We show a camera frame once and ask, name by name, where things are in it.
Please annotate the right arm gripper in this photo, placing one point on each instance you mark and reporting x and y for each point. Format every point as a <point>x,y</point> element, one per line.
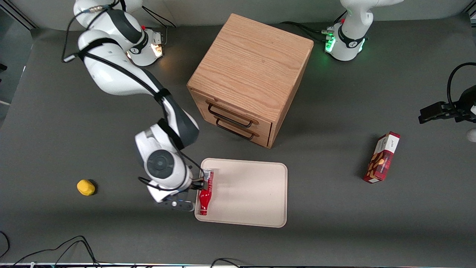
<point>198,184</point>

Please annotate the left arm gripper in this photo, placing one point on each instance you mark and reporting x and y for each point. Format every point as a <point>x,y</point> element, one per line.
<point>466,102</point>

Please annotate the red coke bottle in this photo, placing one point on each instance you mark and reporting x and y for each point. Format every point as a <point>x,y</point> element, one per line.
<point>205,201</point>

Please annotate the beige rectangular tray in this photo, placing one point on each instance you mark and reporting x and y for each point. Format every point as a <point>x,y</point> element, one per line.
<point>249,193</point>

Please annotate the red cookie box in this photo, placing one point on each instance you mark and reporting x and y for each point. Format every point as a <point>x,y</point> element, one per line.
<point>382,158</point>

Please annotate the wooden drawer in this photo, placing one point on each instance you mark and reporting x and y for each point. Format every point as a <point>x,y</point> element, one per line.
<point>223,106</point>
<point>260,139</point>

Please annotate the yellow lemon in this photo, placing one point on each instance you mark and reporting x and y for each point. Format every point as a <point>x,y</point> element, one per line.
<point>86,187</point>

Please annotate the wooden drawer cabinet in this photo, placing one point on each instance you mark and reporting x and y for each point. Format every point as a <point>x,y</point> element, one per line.
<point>253,63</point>

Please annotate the aluminium frame rail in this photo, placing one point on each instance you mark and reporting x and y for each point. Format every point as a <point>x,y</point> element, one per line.
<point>470,15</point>
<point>22,18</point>

